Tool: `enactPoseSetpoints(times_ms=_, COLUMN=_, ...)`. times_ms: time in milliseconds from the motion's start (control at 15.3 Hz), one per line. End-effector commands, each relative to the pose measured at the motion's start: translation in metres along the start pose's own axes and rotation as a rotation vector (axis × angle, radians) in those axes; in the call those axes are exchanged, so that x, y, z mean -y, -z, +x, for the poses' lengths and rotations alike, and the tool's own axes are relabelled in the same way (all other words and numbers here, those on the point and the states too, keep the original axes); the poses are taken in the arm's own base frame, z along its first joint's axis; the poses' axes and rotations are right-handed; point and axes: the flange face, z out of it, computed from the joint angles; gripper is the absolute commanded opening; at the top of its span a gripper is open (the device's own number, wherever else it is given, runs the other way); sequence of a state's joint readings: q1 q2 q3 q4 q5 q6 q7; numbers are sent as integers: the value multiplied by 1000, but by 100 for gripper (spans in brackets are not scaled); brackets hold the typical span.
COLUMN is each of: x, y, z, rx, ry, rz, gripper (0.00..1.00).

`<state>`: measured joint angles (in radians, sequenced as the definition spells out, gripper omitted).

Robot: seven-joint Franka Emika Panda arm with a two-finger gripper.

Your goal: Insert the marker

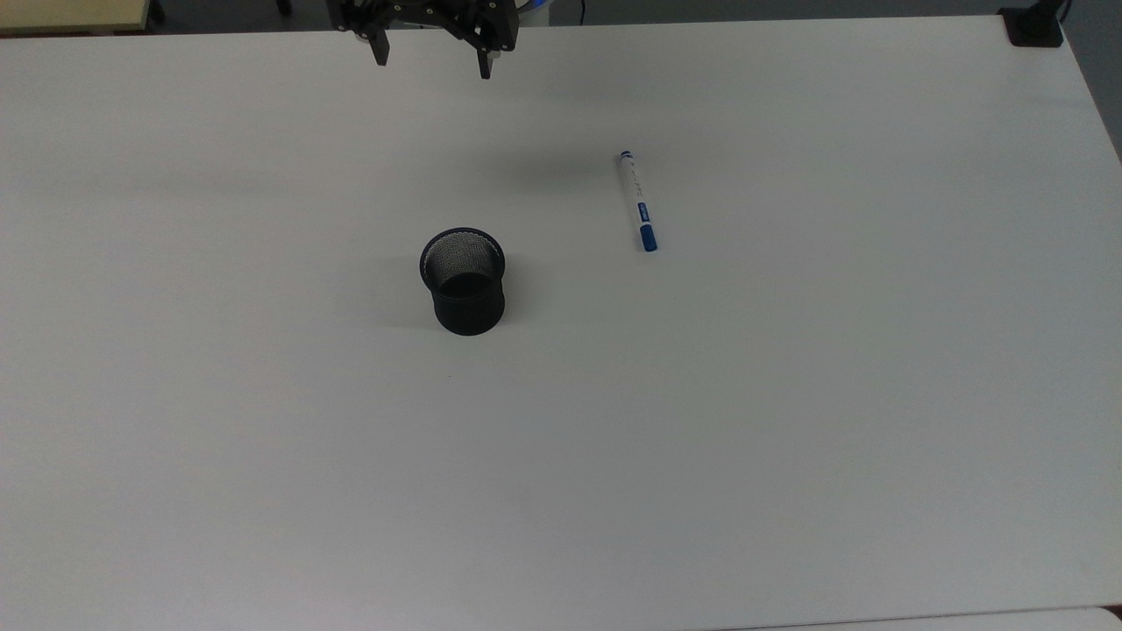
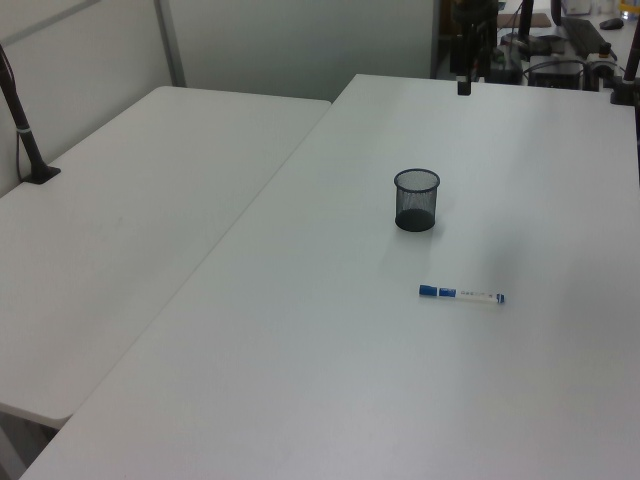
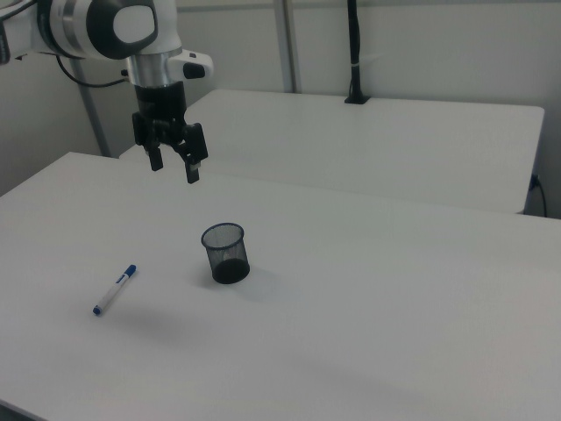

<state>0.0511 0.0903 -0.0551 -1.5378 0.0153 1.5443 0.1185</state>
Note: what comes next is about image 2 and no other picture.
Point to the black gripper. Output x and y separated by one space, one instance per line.
462 50

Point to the blue and white marker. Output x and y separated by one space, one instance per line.
462 294

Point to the black monitor stand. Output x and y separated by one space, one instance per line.
526 30

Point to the black electronics box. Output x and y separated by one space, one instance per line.
555 70

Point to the brown board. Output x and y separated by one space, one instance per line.
530 21

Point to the black mesh pen cup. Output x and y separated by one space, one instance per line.
416 200

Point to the black keyboard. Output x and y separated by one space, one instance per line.
582 36

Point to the grey device with orange knob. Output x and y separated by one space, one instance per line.
602 59

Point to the black computer mouse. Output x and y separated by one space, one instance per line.
611 23

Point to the white side table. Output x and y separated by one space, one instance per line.
125 200

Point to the black camera pole with clamp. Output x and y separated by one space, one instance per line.
22 130
629 75

